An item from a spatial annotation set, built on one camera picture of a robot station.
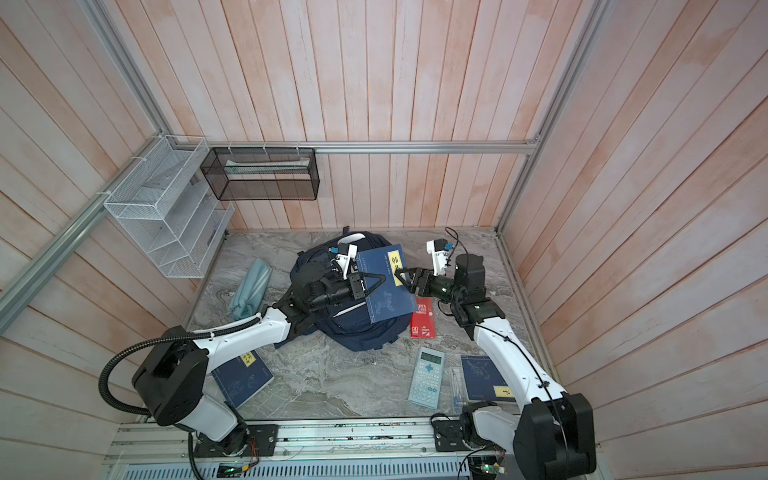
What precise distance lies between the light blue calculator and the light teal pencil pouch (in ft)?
1.81

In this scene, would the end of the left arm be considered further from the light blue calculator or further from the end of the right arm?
the light blue calculator

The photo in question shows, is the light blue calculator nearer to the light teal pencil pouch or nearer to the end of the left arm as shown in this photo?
the end of the left arm

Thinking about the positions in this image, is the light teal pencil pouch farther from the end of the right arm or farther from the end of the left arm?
the end of the right arm

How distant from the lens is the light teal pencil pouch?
0.94 m

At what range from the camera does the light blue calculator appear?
81 centimetres
